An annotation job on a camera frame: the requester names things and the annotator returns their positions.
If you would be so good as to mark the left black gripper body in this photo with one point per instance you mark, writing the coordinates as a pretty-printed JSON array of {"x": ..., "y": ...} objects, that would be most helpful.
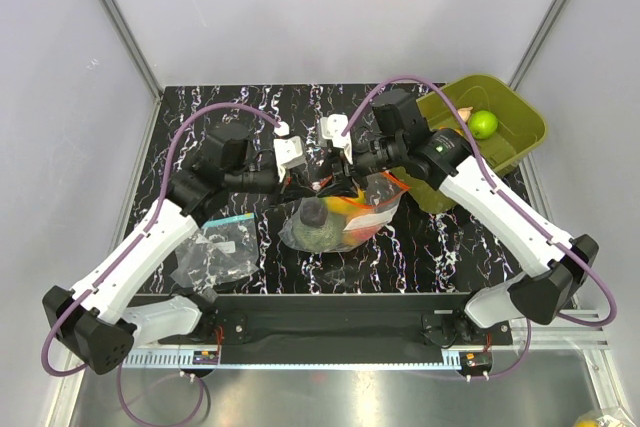
[{"x": 288, "y": 180}]

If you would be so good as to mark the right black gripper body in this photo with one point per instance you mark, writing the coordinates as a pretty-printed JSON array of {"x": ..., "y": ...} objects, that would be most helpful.
[{"x": 344, "y": 176}]

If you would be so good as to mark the yellow orange mango toy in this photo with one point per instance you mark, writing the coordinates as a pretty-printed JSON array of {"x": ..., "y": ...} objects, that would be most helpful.
[{"x": 346, "y": 206}]

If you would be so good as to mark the red zip clear bag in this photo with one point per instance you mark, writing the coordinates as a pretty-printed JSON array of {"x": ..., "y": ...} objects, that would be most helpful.
[{"x": 382, "y": 196}]

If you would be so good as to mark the peach fruit toy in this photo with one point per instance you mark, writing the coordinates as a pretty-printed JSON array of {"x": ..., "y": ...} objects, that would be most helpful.
[{"x": 358, "y": 236}]

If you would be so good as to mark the green netted melon toy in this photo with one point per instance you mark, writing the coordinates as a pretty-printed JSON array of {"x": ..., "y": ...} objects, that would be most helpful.
[{"x": 325, "y": 238}]

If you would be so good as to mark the olive green plastic basket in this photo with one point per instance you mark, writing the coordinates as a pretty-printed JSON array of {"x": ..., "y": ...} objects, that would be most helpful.
[{"x": 521, "y": 129}]

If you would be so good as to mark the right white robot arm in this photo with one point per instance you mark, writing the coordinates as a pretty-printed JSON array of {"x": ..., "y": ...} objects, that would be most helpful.
[{"x": 553, "y": 263}]

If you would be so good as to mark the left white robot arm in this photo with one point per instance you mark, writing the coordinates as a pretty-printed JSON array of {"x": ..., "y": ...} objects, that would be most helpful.
[{"x": 95, "y": 320}]

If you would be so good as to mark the blue zip clear bag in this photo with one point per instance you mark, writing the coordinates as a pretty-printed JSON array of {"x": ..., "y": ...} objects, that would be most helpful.
[{"x": 221, "y": 252}]

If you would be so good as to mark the orange ginger root toy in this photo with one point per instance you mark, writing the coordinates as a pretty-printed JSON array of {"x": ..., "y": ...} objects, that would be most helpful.
[{"x": 455, "y": 130}]

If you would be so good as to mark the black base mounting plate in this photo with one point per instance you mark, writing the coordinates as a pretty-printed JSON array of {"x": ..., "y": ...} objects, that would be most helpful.
[{"x": 330, "y": 330}]

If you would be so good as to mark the pink garlic bulb toy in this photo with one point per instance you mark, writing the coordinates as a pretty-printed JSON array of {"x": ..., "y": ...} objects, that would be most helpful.
[{"x": 465, "y": 113}]

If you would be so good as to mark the bright green apple toy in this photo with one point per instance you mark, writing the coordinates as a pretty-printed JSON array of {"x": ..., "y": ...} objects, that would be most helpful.
[{"x": 483, "y": 124}]

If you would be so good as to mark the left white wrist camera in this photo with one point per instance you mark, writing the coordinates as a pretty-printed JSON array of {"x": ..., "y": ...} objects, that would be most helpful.
[{"x": 288, "y": 149}]

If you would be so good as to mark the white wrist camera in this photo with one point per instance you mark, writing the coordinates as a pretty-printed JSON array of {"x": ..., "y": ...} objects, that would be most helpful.
[
  {"x": 331, "y": 132},
  {"x": 288, "y": 149}
]

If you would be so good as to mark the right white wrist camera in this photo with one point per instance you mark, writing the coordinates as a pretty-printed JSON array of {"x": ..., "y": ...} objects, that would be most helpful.
[{"x": 331, "y": 132}]

